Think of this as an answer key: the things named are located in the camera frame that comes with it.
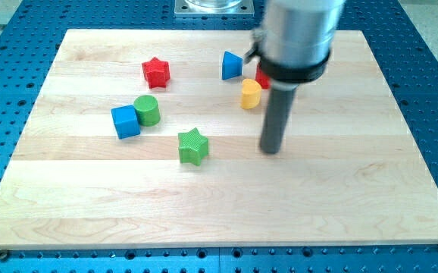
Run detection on yellow heart block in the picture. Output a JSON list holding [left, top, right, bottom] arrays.
[[240, 79, 262, 109]]

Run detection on wooden board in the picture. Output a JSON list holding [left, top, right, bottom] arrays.
[[0, 30, 438, 249]]

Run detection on grey pusher rod tool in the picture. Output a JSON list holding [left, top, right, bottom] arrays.
[[260, 80, 299, 154]]

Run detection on silver robot arm cylinder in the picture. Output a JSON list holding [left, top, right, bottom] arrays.
[[259, 0, 345, 68]]

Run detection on green cylinder block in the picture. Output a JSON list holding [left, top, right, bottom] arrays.
[[133, 95, 161, 127]]

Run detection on blue cube block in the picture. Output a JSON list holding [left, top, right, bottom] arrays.
[[111, 105, 141, 139]]

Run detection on green star block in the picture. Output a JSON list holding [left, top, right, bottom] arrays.
[[178, 127, 208, 166]]

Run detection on blue perforated metal table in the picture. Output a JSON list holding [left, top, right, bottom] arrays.
[[0, 1, 438, 272]]

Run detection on blue triangle block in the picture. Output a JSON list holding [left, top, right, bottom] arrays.
[[221, 51, 243, 80]]

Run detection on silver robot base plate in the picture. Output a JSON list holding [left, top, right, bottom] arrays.
[[174, 0, 255, 16]]

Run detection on red star block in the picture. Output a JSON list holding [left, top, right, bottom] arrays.
[[142, 57, 171, 89]]

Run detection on black clamp ring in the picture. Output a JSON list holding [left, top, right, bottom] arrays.
[[243, 42, 331, 84]]

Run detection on red block behind rod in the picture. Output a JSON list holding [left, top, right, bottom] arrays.
[[255, 62, 271, 89]]

